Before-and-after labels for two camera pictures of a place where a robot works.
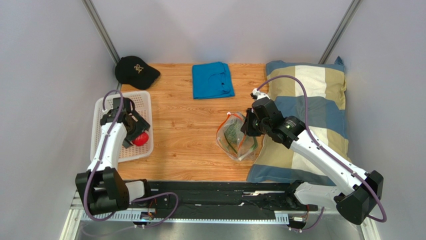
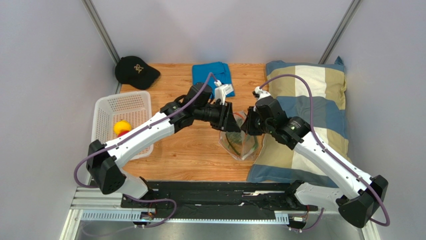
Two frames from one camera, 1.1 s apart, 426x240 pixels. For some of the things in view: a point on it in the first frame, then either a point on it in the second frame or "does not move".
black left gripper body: [138, 128] → [221, 123]
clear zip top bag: [232, 140] does not move
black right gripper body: [248, 123] does not move
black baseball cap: [134, 71] does not move
